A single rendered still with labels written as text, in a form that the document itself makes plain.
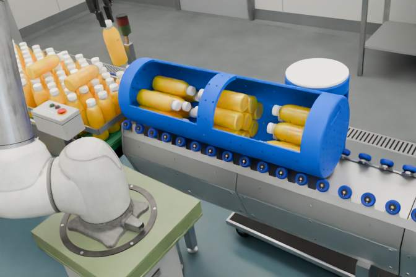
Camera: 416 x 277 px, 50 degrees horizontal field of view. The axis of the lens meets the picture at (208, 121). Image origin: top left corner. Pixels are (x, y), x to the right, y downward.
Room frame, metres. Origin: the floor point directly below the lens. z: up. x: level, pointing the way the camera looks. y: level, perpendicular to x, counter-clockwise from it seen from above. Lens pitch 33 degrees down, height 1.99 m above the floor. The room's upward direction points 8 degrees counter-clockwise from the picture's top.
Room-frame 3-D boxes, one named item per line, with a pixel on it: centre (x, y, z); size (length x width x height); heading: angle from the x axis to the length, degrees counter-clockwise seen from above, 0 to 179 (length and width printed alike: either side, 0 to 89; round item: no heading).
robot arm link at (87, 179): (0.98, 0.34, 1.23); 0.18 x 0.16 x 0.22; 90
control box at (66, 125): (1.64, 0.63, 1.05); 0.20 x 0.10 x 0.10; 52
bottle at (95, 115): (1.68, 0.49, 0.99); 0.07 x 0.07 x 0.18
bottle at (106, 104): (1.74, 0.44, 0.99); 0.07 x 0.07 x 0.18
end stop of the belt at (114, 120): (1.78, 0.35, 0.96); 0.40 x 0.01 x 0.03; 142
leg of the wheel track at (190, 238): (1.75, 0.19, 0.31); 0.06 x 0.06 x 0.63; 52
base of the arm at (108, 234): (0.97, 0.32, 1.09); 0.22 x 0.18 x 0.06; 55
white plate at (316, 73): (1.76, -0.52, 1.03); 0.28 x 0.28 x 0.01
